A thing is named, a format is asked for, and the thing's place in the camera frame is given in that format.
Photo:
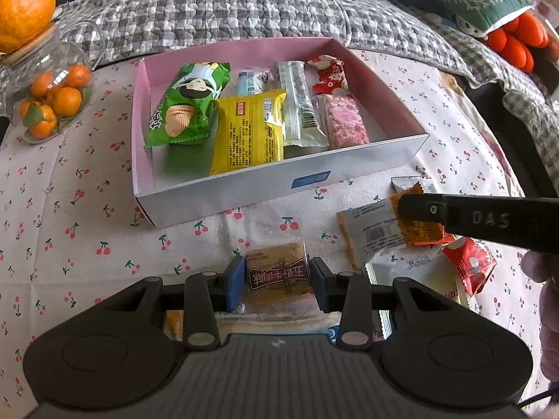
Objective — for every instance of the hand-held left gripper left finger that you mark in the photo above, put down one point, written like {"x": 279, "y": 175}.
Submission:
{"x": 233, "y": 281}

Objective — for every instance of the pink cardboard box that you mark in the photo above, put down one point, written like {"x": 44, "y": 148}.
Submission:
{"x": 244, "y": 192}

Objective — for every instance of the orange plush toy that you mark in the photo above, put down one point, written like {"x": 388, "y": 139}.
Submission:
{"x": 519, "y": 39}

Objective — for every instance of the green chips bag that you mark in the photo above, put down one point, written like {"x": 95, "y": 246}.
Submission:
{"x": 183, "y": 104}

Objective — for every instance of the small white blue snack packet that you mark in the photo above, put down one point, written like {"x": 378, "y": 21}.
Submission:
{"x": 253, "y": 80}

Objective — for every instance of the pink nougat packet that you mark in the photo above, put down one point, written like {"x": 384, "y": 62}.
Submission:
{"x": 345, "y": 120}

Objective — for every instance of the orange snack packet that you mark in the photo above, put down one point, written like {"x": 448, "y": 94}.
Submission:
{"x": 371, "y": 231}

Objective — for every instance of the brown cake packet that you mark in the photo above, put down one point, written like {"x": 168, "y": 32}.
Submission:
{"x": 279, "y": 270}

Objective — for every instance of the large orange with leaves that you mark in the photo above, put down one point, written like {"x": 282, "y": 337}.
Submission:
{"x": 24, "y": 13}

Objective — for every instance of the white packet red label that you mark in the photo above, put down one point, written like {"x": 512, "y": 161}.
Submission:
{"x": 419, "y": 277}

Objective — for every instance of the cherry print tablecloth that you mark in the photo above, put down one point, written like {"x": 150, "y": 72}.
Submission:
{"x": 87, "y": 227}

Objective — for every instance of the red candy wrapper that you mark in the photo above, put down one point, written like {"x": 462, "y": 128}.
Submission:
{"x": 469, "y": 264}
{"x": 329, "y": 74}

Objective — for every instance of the pile of small mandarins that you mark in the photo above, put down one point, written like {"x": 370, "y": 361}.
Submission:
{"x": 65, "y": 98}

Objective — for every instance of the person's right hand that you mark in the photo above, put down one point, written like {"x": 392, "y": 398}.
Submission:
{"x": 550, "y": 327}

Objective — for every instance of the glass jar of oranges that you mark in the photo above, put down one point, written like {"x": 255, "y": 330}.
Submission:
{"x": 65, "y": 48}

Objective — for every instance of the long silver snack packet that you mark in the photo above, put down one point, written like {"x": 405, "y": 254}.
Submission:
{"x": 301, "y": 104}

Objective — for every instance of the yellow snack packet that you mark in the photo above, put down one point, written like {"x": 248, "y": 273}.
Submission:
{"x": 249, "y": 135}

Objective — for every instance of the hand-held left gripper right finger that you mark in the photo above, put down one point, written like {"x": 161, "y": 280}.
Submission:
{"x": 322, "y": 288}

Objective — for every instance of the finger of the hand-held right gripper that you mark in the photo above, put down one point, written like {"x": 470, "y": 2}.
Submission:
{"x": 421, "y": 208}

